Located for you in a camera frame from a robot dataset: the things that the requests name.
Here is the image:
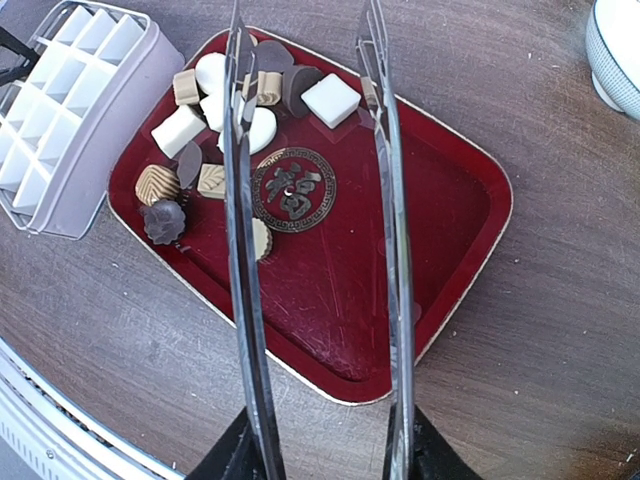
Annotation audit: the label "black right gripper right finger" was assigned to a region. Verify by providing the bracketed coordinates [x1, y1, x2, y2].
[410, 406, 482, 480]

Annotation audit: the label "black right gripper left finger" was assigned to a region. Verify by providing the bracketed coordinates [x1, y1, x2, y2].
[185, 406, 286, 480]

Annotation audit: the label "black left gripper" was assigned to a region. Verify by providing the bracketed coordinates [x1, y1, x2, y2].
[0, 24, 41, 91]

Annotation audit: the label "white divided tin box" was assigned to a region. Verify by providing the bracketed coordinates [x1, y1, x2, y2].
[1, 1, 185, 239]

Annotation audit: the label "metal serving tongs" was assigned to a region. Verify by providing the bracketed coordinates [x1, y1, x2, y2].
[222, 0, 417, 480]

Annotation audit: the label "red chocolate tray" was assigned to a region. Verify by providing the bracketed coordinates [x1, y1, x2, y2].
[107, 25, 515, 406]

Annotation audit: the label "light blue bowl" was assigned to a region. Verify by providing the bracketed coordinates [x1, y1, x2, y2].
[585, 0, 639, 121]

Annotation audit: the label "metal front rail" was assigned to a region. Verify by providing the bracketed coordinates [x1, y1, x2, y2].
[1, 341, 186, 479]

